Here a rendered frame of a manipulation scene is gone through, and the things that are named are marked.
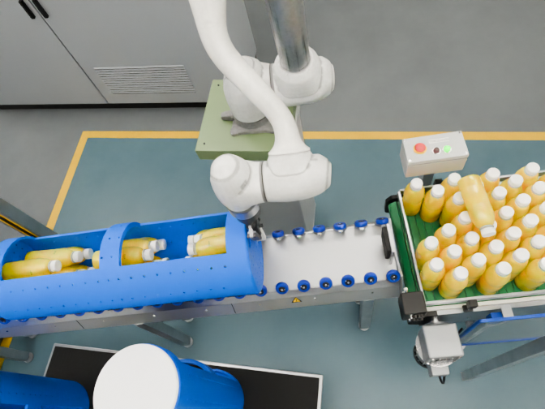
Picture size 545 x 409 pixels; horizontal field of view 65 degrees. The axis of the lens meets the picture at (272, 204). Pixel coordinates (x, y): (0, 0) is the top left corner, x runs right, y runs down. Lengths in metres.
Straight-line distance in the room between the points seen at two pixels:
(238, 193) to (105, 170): 2.35
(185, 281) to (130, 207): 1.74
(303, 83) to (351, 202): 1.33
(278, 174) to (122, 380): 0.86
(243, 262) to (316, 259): 0.36
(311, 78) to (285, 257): 0.63
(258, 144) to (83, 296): 0.80
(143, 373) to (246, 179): 0.76
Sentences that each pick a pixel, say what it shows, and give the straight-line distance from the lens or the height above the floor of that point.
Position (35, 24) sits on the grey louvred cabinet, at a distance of 3.15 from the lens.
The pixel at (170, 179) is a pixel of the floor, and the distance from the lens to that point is 3.01.
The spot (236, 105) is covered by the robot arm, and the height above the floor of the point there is 1.22.
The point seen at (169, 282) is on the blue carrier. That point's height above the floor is 1.18.
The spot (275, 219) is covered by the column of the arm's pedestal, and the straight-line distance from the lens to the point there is 2.21.
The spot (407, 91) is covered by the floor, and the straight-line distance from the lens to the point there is 3.16.
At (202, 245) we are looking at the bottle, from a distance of 1.36.
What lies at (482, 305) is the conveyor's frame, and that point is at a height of 0.90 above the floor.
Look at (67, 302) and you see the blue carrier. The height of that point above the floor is 1.16.
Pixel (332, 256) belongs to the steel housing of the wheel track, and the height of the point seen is 0.93.
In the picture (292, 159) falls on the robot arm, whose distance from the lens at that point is 0.99.
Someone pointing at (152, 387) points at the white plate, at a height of 1.04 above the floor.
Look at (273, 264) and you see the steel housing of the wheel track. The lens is 1.55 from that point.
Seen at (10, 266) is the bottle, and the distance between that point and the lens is 1.69.
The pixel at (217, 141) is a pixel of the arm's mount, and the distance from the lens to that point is 1.69.
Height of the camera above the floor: 2.38
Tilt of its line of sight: 62 degrees down
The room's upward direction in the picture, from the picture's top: 20 degrees counter-clockwise
